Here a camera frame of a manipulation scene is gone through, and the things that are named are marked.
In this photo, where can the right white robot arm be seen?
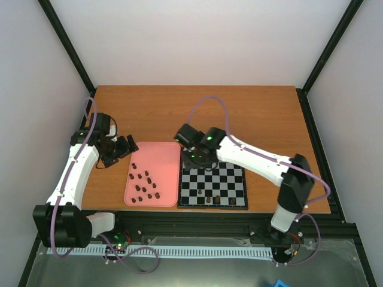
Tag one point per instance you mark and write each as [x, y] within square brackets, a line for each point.
[291, 175]

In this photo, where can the black white chess board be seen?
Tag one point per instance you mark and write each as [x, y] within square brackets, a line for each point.
[227, 180]

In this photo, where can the right black frame post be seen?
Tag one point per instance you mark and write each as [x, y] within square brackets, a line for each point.
[332, 43]

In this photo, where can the blue object at bottom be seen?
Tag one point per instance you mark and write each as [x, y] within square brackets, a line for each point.
[279, 283]

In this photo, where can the left black frame post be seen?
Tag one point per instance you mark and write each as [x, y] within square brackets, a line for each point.
[63, 37]

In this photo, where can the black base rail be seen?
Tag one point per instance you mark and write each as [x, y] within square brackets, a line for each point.
[141, 226]

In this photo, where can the light blue cable duct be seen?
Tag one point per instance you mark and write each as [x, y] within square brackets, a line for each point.
[183, 252]

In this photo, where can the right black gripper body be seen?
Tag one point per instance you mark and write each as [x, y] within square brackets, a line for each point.
[194, 162]

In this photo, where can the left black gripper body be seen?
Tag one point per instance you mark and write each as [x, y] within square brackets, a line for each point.
[112, 152]

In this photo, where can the black frame post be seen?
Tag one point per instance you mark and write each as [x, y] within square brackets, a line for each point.
[332, 43]
[63, 37]

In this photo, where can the pink plastic tray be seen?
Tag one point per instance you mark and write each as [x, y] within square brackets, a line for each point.
[162, 161]

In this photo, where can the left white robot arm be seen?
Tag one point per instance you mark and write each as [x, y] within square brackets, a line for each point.
[60, 222]

